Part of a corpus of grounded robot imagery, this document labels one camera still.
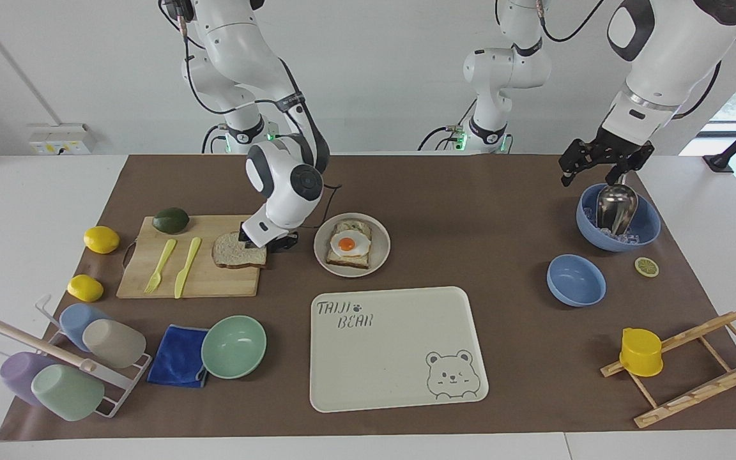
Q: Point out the blue cup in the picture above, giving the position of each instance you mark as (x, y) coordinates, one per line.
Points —
(74, 319)

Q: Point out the wooden cutting board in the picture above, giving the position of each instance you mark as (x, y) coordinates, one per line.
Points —
(214, 284)

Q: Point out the green avocado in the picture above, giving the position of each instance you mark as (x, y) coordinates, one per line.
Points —
(170, 220)

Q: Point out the wooden folding rack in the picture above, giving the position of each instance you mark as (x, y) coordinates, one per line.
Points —
(700, 393)

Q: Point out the metal scoop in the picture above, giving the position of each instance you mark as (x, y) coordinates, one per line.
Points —
(617, 207)

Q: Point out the clear ice cube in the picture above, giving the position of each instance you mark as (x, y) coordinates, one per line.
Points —
(628, 240)

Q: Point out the lemon slice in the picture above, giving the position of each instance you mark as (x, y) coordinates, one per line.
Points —
(646, 267)

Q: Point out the small yellow lemon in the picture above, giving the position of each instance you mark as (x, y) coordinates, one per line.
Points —
(85, 288)

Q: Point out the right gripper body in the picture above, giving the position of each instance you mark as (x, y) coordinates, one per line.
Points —
(282, 242)

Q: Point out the large blue bowl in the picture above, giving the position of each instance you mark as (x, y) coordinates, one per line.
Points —
(649, 227)

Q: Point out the mint green cup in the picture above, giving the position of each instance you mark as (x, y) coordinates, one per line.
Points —
(68, 393)

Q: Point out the purple cup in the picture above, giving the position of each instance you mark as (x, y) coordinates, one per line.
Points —
(20, 377)

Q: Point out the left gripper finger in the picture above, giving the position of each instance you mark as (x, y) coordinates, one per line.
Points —
(620, 174)
(577, 160)

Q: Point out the large yellow lemon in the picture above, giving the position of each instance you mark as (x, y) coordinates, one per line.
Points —
(101, 239)

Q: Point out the small blue bowl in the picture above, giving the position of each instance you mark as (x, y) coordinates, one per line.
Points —
(575, 281)

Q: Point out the mint green bowl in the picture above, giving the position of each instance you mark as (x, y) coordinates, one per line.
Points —
(234, 348)

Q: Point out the blue cloth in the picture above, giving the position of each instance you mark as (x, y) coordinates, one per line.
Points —
(176, 358)

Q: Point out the white wall socket box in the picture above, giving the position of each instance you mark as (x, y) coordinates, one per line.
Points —
(61, 139)

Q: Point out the round beige plate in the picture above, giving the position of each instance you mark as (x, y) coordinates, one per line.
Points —
(377, 246)

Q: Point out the yellow-green plastic knife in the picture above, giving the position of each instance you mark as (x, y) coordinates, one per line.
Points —
(186, 268)

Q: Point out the fried egg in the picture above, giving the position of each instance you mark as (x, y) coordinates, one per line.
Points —
(349, 245)

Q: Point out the beige cup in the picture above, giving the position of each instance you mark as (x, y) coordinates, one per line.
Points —
(115, 344)

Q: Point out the yellow-green plastic fork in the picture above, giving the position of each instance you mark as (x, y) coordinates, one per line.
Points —
(160, 265)

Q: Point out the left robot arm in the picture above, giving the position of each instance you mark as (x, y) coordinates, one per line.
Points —
(668, 57)

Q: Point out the brown bread slice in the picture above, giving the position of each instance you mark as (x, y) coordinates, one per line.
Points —
(230, 254)

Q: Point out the toast bread slice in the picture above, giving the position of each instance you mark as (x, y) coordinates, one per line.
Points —
(345, 262)

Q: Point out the yellow cup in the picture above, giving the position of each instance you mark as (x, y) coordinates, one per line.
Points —
(640, 354)

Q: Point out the cream tray with bear print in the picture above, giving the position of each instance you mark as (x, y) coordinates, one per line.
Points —
(393, 348)

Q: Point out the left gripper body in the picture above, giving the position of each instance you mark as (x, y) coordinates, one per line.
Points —
(627, 150)

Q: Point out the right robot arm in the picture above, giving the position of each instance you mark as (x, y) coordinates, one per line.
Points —
(234, 51)

